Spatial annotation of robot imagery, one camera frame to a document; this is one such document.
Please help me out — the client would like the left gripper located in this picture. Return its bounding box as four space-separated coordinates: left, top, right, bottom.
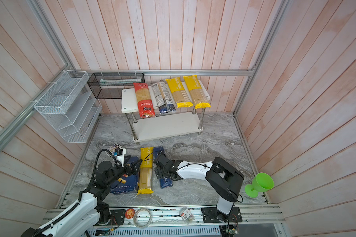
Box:
106 154 143 186

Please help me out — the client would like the blue Barilla spaghetti box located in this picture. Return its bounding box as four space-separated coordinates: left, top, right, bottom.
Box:
153 146 173 189

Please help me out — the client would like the yellow Pastatime spaghetti bag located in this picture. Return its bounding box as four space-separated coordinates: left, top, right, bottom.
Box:
137 147 153 195
166 78 193 108
183 75 211 109

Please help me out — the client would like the clear blue spaghetti bag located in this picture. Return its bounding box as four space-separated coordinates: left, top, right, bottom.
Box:
151 81 176 115

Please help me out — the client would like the red spaghetti bag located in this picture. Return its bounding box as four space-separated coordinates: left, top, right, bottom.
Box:
133 83 155 119

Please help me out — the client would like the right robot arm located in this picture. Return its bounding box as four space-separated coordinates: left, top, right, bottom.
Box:
153 152 244 215

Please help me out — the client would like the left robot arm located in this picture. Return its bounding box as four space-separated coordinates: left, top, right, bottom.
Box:
22 159 142 237

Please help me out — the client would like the white two-tier shelf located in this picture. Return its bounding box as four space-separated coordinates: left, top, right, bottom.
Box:
121 88 205 143

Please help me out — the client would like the blue Barilla rigatoni box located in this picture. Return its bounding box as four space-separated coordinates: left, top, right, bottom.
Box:
110 171 139 195

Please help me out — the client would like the small card on floor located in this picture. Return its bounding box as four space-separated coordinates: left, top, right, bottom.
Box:
108 144 123 156

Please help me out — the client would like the red round sticker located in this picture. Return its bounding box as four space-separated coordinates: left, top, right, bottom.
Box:
125 208 135 219

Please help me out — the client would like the small clear plastic box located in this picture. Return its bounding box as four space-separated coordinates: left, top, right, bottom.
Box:
179 207 195 225

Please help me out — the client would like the green round object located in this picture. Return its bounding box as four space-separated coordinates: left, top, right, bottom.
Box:
245 172 275 198

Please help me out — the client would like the clear tape ring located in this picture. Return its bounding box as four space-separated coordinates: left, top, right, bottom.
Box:
133 207 153 228

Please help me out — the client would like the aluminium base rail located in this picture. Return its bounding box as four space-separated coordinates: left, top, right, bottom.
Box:
41 203 286 228

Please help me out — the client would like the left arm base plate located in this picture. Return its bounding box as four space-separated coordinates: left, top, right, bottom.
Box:
98 209 126 226

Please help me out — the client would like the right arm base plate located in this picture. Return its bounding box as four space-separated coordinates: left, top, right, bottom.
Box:
201 206 242 223

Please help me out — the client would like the black wire mesh basket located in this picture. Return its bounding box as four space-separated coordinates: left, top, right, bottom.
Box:
88 72 145 99

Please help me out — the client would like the white wire mesh organizer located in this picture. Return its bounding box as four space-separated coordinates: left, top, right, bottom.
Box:
35 71 102 143

